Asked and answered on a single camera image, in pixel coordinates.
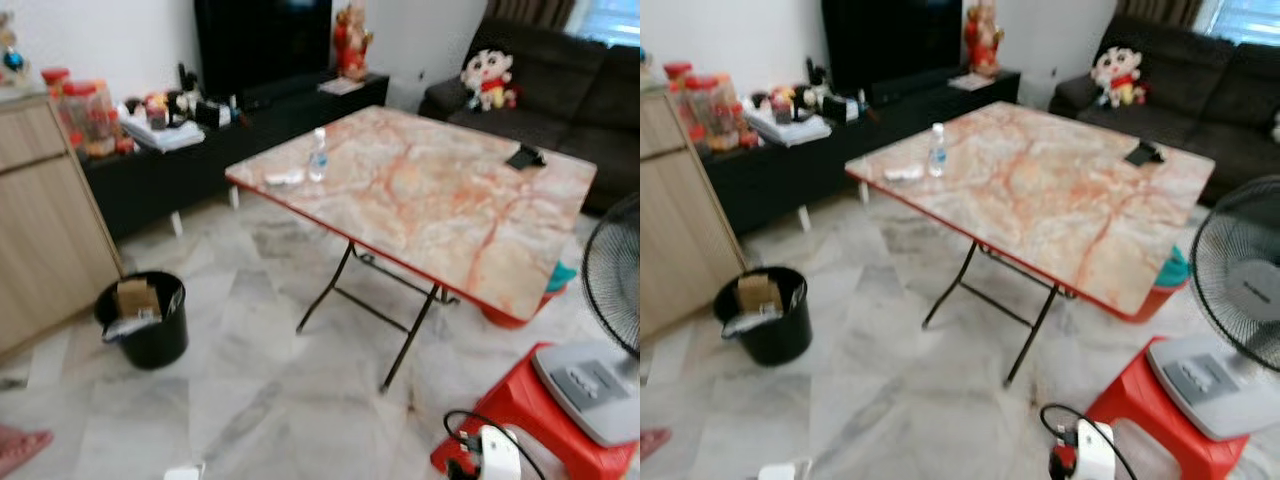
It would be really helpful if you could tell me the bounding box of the grey white trash wrapper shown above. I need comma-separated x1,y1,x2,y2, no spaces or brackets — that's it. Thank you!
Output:
102,314,161,342
722,309,783,337

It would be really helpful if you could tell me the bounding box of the large red lid jar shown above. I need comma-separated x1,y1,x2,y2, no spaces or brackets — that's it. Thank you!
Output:
684,74,742,154
61,79,120,160

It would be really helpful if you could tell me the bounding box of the black television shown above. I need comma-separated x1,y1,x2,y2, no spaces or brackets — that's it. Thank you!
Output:
193,0,334,100
822,0,964,97

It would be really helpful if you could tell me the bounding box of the red plastic bucket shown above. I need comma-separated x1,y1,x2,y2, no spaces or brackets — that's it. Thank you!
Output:
1133,280,1191,324
482,282,569,331

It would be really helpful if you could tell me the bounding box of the cartoon boy plush doll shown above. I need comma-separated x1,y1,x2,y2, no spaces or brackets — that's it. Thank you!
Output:
459,47,519,113
1089,44,1150,109

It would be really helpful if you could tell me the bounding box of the black rubbish bin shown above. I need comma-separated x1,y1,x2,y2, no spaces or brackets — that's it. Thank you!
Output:
94,271,190,370
713,266,814,367

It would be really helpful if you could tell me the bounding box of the brown cardboard piece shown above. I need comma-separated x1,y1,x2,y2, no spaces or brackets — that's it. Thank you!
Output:
736,273,784,314
116,279,162,320

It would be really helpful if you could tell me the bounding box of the small colourful figurine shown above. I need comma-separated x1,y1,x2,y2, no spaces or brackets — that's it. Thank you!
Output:
0,12,32,93

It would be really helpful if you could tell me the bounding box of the black power cable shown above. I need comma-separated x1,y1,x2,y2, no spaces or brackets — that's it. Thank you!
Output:
1037,403,1142,480
442,409,547,480

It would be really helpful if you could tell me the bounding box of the dark brown sofa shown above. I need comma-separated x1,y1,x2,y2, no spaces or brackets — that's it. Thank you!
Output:
1048,14,1280,207
418,17,641,216

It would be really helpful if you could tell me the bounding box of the brown curtain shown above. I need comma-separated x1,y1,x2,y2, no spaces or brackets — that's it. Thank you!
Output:
486,0,592,32
1114,0,1207,30

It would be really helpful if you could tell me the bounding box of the red plastic stool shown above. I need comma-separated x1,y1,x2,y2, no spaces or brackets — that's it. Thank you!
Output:
1084,336,1280,480
431,342,641,480

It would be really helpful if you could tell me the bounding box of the marble top folding table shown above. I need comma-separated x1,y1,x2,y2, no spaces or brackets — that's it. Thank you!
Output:
225,105,598,393
845,100,1216,389

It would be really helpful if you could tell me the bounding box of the white tray of clutter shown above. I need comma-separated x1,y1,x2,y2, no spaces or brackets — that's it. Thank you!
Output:
744,103,832,149
119,108,207,154

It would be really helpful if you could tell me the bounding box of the bright window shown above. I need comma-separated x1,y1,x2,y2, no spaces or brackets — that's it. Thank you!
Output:
1194,0,1280,47
574,0,641,48

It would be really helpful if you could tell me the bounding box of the white power adapter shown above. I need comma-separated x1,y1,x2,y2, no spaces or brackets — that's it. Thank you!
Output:
1074,420,1117,480
479,425,524,480

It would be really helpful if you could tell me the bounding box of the red gold statue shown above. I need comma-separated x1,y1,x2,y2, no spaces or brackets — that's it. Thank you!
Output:
963,0,1005,79
332,2,374,82

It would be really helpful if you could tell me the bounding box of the black tv console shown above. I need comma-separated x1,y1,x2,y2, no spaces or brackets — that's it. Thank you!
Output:
700,68,1023,238
78,72,391,241

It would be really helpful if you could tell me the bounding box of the black grey standing fan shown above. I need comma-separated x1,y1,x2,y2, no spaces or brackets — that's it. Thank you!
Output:
1146,177,1280,442
529,194,641,448

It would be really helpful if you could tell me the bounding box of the light wooden cabinet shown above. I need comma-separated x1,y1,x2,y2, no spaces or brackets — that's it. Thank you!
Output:
0,88,127,362
640,84,747,342

